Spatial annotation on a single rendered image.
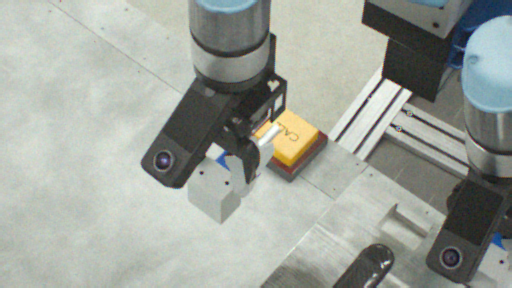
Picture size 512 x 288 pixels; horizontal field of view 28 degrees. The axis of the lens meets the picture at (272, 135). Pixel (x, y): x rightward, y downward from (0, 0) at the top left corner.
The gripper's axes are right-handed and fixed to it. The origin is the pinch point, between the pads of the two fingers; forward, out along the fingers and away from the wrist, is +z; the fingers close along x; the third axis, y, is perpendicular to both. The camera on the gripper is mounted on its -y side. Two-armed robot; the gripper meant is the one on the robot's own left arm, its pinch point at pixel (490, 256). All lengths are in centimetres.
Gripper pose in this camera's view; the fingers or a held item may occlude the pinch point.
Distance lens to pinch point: 115.7
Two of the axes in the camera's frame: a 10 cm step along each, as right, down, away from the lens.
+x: -7.7, -4.6, 4.5
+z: 1.6, 5.4, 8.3
